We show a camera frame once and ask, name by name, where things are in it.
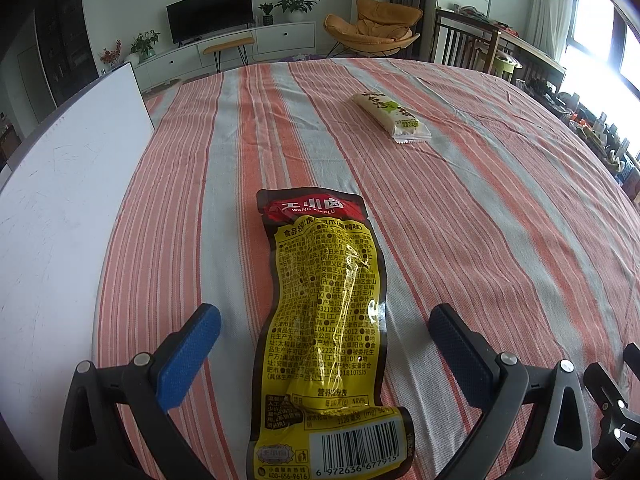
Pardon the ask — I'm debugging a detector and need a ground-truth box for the yellow red snack bag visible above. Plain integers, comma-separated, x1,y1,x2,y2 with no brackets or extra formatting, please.
246,188,416,479

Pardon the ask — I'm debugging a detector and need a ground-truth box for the cream green pastry packet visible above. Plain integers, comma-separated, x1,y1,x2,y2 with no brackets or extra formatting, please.
352,92,431,144

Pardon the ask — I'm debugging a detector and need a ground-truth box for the white cardboard box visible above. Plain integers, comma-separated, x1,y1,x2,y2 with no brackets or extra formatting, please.
0,65,154,479

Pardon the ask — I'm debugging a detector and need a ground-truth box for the striped red white tablecloth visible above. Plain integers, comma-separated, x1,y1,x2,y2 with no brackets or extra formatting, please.
92,56,640,480

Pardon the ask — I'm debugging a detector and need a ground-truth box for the red flower vase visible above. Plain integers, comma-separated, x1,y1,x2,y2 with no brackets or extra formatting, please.
100,39,122,72

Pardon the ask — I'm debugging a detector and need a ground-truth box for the green potted plant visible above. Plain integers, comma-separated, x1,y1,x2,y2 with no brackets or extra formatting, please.
130,29,160,62

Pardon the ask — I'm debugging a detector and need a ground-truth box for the small wooden side table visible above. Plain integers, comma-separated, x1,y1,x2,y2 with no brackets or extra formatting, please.
202,34,257,74

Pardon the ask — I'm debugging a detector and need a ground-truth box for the dark display cabinet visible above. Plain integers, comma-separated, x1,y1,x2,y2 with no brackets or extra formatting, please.
34,0,99,106

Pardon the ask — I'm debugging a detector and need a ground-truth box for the white tv cabinet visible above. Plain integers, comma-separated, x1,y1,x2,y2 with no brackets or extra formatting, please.
134,22,317,91

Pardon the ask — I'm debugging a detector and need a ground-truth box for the black flat television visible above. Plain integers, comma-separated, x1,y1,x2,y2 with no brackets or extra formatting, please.
166,0,255,44

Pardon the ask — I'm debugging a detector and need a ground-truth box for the small dark potted plant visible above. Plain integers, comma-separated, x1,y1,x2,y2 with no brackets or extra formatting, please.
258,2,274,26

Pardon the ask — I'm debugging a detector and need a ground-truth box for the leafy plant white vase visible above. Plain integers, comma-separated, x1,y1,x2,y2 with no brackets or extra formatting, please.
276,0,320,23

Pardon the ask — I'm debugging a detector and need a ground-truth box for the wooden dining table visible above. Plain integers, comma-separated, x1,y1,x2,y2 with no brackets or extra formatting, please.
430,8,565,91

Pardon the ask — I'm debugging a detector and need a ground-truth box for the orange lounge chair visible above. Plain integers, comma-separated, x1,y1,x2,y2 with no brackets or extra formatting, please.
323,0,423,58

